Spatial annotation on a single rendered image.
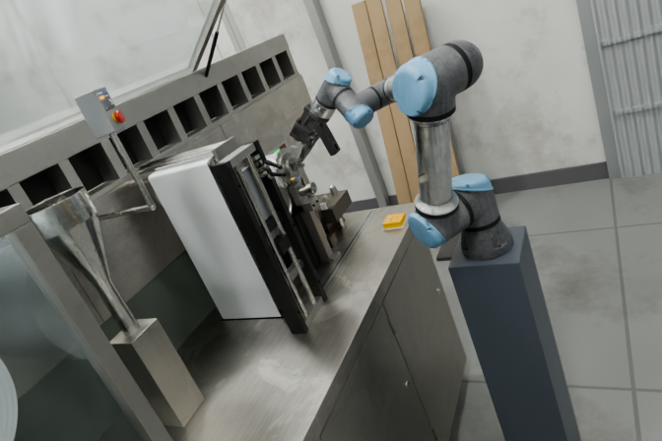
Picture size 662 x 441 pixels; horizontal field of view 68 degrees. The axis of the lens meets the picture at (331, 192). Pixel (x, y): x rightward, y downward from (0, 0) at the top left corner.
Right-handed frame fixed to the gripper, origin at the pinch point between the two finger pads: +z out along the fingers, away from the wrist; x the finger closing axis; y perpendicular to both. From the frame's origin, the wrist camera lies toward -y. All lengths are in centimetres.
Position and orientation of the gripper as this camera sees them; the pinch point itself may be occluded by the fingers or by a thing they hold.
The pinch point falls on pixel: (300, 161)
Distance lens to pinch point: 169.0
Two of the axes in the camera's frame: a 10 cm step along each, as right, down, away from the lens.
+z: -4.3, 6.8, 5.9
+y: -8.2, -5.7, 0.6
